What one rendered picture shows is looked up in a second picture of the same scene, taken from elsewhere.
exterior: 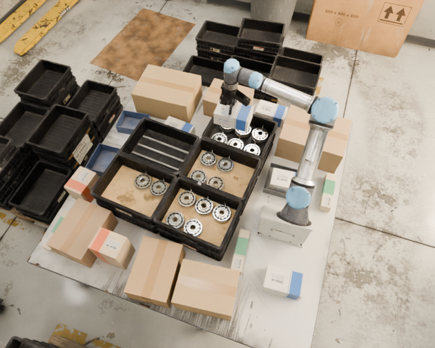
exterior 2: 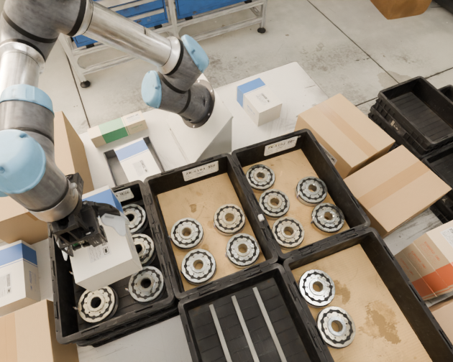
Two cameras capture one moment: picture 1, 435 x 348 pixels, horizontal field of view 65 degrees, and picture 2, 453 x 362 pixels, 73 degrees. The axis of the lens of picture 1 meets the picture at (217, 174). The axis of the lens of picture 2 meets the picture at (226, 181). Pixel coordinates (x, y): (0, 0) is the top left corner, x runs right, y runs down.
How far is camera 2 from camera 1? 153 cm
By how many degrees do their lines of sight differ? 56
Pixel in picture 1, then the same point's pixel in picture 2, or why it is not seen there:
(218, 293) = (338, 113)
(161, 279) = (394, 167)
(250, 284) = (284, 127)
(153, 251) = (385, 202)
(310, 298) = not seen: hidden behind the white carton
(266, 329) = (303, 95)
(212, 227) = (285, 177)
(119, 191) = (386, 350)
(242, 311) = not seen: hidden behind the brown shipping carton
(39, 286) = not seen: outside the picture
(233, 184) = (204, 202)
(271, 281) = (271, 101)
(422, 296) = (139, 100)
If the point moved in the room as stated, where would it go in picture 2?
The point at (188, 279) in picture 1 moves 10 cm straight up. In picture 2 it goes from (360, 145) to (371, 127)
